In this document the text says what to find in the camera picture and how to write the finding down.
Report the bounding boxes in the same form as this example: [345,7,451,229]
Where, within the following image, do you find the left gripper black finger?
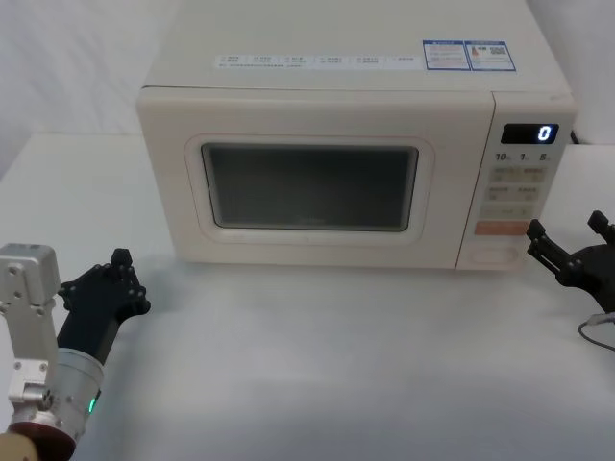
[125,284,153,317]
[95,247,138,295]

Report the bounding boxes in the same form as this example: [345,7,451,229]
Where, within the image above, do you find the thin grey robot cable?
[578,312,615,351]

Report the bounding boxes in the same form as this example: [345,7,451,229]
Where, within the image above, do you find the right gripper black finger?
[525,219,578,285]
[587,209,615,247]

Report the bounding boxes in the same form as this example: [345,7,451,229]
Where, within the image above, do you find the blue and white label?
[422,38,520,74]

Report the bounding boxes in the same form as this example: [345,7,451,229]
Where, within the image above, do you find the white curtain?
[0,0,615,145]

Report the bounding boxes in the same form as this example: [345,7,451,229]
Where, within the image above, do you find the white table cloth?
[0,133,615,461]

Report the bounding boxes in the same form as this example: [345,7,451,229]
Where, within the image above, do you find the long white label strip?
[212,51,425,71]

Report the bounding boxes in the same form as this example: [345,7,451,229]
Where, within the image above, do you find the cream microwave oven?
[135,0,578,273]

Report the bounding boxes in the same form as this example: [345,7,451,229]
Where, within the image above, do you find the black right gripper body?
[559,242,615,313]

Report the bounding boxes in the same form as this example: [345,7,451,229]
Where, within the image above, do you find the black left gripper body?
[56,265,141,366]

